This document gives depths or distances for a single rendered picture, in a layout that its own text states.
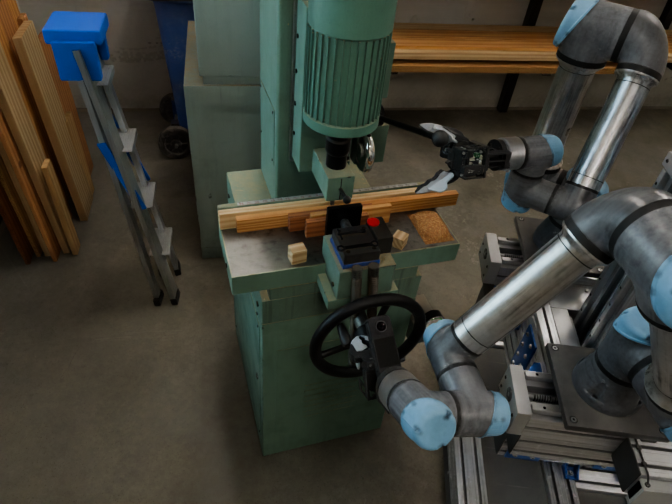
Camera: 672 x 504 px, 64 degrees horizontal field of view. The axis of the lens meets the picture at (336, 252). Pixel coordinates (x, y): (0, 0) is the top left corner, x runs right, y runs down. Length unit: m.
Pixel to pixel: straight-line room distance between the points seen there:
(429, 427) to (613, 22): 0.96
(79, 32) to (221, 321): 1.21
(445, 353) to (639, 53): 0.79
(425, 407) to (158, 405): 1.44
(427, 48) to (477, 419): 2.68
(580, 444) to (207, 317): 1.55
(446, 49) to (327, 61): 2.30
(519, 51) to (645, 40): 2.24
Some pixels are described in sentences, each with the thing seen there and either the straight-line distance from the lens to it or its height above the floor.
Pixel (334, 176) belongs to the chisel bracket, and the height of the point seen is 1.07.
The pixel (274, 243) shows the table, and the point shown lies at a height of 0.90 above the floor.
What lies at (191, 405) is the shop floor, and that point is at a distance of 2.15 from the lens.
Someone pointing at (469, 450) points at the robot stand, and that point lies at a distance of 1.88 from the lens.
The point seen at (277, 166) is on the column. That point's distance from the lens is 1.54.
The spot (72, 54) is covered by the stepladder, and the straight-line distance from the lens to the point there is 1.88.
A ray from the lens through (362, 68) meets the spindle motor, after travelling 1.15.
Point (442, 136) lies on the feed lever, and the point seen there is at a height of 1.27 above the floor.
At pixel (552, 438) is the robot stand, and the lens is 1.43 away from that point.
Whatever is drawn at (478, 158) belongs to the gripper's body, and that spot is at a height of 1.20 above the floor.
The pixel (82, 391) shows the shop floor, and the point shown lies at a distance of 2.28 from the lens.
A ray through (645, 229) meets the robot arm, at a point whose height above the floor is 1.38.
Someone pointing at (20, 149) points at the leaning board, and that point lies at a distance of 2.51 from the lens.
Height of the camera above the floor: 1.81
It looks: 42 degrees down
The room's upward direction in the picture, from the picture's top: 7 degrees clockwise
